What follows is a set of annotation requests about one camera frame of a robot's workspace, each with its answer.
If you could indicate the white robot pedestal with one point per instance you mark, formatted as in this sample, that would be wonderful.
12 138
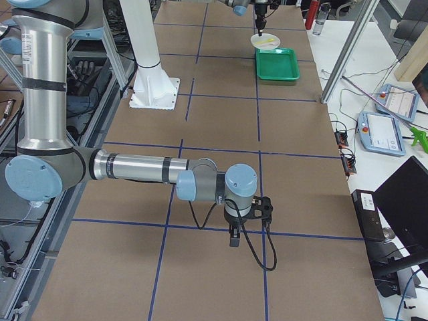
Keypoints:
153 88

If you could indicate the white round plate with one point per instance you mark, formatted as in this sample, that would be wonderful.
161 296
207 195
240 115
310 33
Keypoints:
267 46

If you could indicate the green plastic tray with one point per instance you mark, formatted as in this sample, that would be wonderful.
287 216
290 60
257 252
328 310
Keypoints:
278 64

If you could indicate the clear water bottle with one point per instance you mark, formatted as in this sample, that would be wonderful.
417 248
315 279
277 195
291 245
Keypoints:
322 16

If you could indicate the black monitor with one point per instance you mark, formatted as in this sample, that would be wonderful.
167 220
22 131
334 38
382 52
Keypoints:
402 200

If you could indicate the near teach pendant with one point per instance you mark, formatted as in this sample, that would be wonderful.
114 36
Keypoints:
380 133

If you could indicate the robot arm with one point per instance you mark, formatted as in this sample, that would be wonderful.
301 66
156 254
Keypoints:
240 7

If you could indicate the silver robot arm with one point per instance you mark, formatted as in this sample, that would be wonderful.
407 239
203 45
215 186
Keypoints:
47 163

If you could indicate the teach pendant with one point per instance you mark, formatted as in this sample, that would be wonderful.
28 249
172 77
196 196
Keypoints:
380 133
399 100

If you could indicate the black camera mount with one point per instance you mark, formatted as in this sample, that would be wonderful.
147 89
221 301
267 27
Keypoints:
261 208

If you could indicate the green plastic clamp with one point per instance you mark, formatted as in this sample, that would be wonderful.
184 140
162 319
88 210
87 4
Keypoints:
419 136

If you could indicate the grey aluminium post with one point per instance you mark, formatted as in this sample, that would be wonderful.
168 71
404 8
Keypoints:
367 10

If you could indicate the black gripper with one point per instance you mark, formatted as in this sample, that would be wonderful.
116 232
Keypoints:
234 221
259 13

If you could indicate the red bottle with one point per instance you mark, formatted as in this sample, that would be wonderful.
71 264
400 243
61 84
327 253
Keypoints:
312 11

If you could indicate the yellow plastic spoon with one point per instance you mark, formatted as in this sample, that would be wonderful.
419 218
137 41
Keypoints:
266 41

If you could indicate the black computer box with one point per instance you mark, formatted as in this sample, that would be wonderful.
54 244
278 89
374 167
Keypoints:
368 218

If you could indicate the far teach pendant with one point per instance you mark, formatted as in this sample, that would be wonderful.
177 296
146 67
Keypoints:
399 100

